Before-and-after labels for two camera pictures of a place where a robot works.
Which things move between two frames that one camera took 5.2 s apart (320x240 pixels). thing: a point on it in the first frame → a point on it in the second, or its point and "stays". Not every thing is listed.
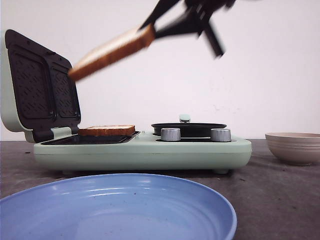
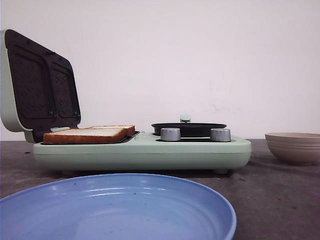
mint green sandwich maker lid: (39, 97) stays
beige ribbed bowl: (295, 148) stays
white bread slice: (111, 51) → (102, 135)
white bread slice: (109, 130) stays
